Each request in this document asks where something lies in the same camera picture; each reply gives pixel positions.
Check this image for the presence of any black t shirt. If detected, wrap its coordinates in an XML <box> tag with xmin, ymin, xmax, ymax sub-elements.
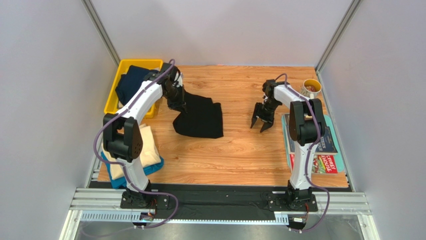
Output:
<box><xmin>172</xmin><ymin>91</ymin><xmax>224</xmax><ymax>139</ymax></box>

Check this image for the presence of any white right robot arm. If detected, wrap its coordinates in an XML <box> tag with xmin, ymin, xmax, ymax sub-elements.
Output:
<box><xmin>250</xmin><ymin>79</ymin><xmax>326</xmax><ymax>191</ymax></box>

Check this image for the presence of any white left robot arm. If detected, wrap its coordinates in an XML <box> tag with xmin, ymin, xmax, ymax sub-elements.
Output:
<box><xmin>96</xmin><ymin>59</ymin><xmax>187</xmax><ymax>199</ymax></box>

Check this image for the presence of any navy blue folded shirt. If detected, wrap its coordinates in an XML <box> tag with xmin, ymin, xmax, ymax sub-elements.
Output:
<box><xmin>115</xmin><ymin>65</ymin><xmax>159</xmax><ymax>106</ymax></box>

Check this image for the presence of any yellow rimmed mug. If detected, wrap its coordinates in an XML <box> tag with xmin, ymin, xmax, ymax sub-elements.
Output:
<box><xmin>299</xmin><ymin>79</ymin><xmax>322</xmax><ymax>99</ymax></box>

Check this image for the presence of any cream folded shirt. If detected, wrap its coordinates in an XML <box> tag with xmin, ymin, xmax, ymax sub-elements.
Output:
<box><xmin>111</xmin><ymin>123</ymin><xmax>161</xmax><ymax>180</ymax></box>

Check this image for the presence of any yellow plastic bin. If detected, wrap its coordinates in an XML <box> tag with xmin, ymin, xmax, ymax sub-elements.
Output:
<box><xmin>104</xmin><ymin>59</ymin><xmax>163</xmax><ymax>114</ymax></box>

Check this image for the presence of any dark blue book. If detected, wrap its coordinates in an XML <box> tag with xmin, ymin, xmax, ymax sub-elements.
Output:
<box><xmin>281</xmin><ymin>113</ymin><xmax>338</xmax><ymax>155</ymax></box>

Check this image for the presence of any red illustrated book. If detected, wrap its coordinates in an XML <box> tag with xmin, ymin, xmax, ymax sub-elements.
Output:
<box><xmin>288</xmin><ymin>153</ymin><xmax>339</xmax><ymax>175</ymax></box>

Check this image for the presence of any teal folded shirt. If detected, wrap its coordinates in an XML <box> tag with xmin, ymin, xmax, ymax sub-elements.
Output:
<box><xmin>100</xmin><ymin>157</ymin><xmax>165</xmax><ymax>189</ymax></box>

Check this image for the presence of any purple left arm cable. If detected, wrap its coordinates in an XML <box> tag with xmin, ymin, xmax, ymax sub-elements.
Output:
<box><xmin>92</xmin><ymin>59</ymin><xmax>179</xmax><ymax>230</ymax></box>

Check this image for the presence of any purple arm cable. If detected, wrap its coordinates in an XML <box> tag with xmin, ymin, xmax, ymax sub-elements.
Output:
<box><xmin>92</xmin><ymin>59</ymin><xmax>179</xmax><ymax>230</ymax></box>
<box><xmin>274</xmin><ymin>73</ymin><xmax>331</xmax><ymax>233</ymax></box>

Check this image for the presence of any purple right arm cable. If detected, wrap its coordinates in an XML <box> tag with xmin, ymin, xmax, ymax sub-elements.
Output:
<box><xmin>274</xmin><ymin>73</ymin><xmax>331</xmax><ymax>233</ymax></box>

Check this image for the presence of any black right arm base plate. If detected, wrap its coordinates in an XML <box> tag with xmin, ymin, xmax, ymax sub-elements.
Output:
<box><xmin>266</xmin><ymin>189</ymin><xmax>319</xmax><ymax>213</ymax></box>

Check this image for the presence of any left aluminium corner post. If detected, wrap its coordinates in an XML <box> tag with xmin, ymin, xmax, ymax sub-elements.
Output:
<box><xmin>81</xmin><ymin>0</ymin><xmax>121</xmax><ymax>67</ymax></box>

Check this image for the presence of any aluminium corner post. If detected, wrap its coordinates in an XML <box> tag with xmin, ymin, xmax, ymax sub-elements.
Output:
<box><xmin>315</xmin><ymin>0</ymin><xmax>363</xmax><ymax>75</ymax></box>
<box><xmin>81</xmin><ymin>0</ymin><xmax>121</xmax><ymax>67</ymax></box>

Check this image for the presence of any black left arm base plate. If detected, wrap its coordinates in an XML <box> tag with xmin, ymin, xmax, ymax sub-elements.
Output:
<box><xmin>120</xmin><ymin>189</ymin><xmax>170</xmax><ymax>210</ymax></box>

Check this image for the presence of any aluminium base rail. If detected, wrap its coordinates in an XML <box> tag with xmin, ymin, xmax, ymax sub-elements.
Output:
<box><xmin>60</xmin><ymin>184</ymin><xmax>379</xmax><ymax>240</ymax></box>

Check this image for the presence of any right aluminium corner post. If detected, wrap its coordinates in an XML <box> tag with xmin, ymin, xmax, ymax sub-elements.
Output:
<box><xmin>315</xmin><ymin>0</ymin><xmax>363</xmax><ymax>75</ymax></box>

